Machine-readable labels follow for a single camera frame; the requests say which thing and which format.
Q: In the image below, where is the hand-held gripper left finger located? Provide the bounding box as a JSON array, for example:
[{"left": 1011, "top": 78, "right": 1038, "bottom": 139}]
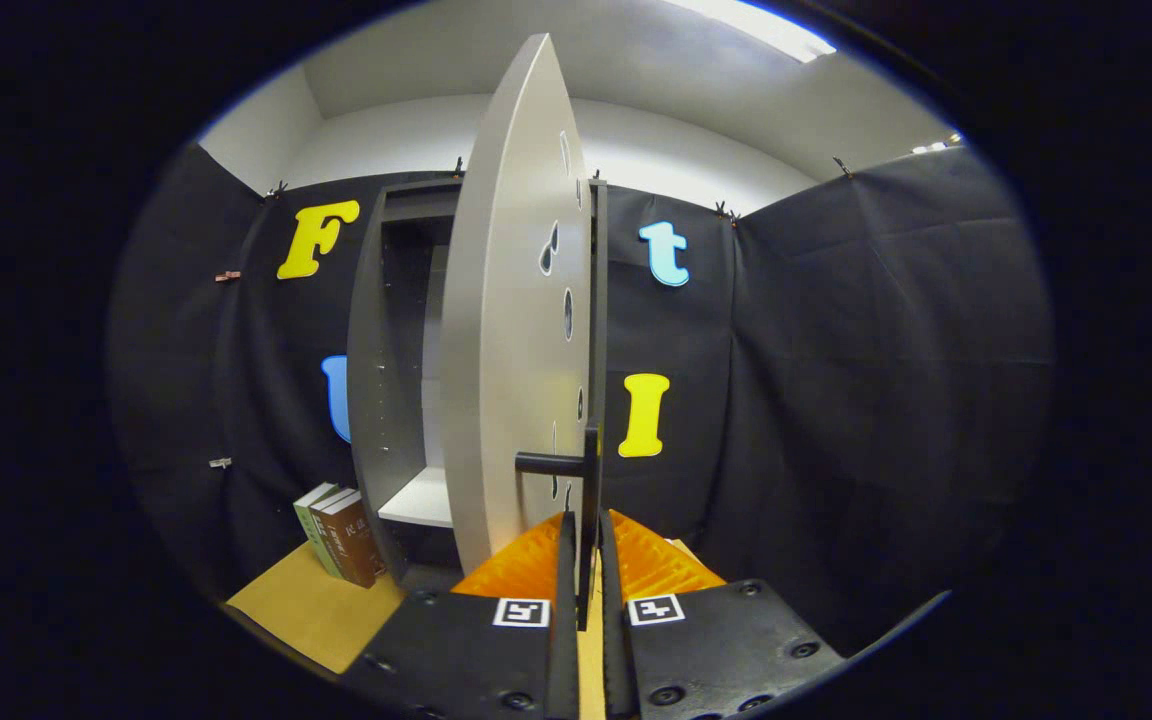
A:
[{"left": 339, "top": 510, "right": 579, "bottom": 720}]

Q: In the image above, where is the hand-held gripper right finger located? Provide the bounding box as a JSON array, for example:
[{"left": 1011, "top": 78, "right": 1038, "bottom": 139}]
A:
[{"left": 598, "top": 508, "right": 849, "bottom": 720}]

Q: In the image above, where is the black door handle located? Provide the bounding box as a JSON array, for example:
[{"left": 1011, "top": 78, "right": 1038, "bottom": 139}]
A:
[{"left": 516, "top": 425, "right": 602, "bottom": 631}]

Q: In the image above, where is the brown book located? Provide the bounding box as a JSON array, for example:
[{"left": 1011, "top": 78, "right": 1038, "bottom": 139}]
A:
[{"left": 321, "top": 492, "right": 387, "bottom": 589}]

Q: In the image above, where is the black backdrop cloth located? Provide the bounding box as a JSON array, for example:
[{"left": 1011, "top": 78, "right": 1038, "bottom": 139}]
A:
[{"left": 106, "top": 140, "right": 1057, "bottom": 656}]

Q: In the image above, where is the dark grey cabinet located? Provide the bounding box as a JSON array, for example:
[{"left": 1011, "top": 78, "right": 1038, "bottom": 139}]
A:
[{"left": 348, "top": 178, "right": 609, "bottom": 591}]

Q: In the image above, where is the long ceiling light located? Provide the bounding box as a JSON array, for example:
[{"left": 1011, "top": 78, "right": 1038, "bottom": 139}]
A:
[{"left": 664, "top": 0, "right": 837, "bottom": 63}]

